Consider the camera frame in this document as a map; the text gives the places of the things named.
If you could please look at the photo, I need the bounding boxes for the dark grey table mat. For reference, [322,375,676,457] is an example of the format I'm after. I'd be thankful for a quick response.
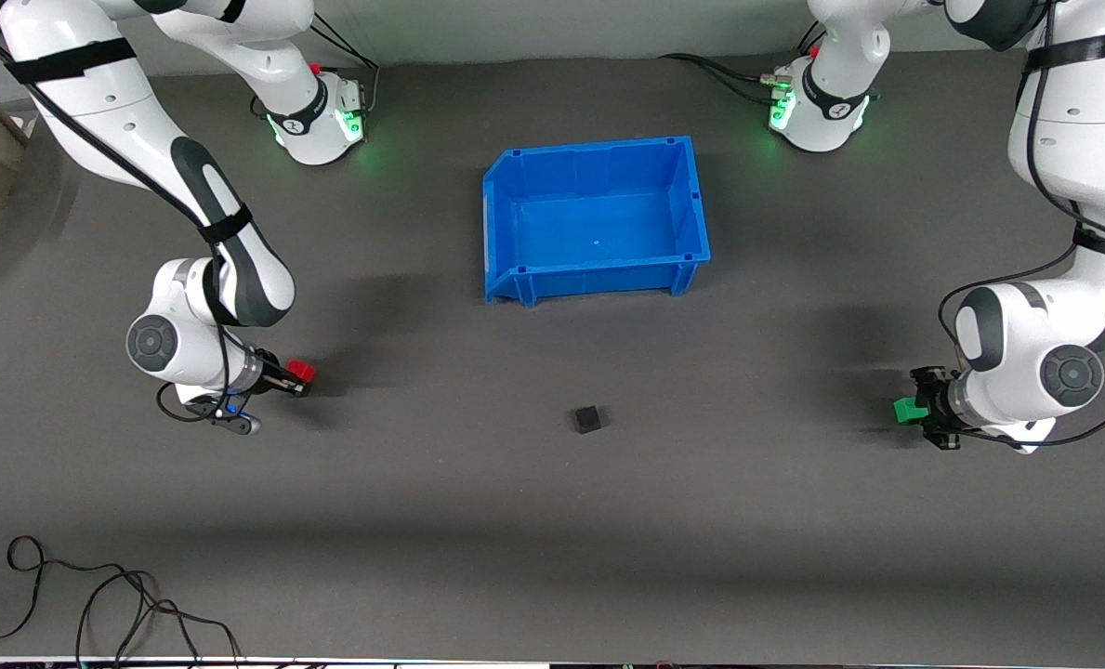
[0,35,1105,666]

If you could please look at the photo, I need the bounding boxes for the blue plastic storage bin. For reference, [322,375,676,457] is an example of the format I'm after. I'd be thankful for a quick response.
[481,136,712,308]

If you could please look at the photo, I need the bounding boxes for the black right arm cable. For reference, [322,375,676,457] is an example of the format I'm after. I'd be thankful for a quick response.
[0,0,267,425]

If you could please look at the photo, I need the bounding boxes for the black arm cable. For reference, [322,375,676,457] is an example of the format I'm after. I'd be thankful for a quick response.
[937,0,1105,453]
[0,0,267,425]

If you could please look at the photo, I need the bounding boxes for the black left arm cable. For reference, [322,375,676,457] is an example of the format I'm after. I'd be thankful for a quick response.
[937,0,1105,453]

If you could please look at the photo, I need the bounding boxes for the loose black floor cable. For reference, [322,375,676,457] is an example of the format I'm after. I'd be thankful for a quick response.
[0,535,243,669]

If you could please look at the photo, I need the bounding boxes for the black right base cables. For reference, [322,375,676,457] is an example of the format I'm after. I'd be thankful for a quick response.
[250,14,382,120]

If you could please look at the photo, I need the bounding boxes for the black base cables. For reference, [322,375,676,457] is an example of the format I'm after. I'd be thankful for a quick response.
[657,19,827,105]
[250,14,382,120]

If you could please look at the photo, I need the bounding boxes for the black left base cables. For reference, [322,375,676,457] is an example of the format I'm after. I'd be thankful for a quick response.
[657,19,827,105]

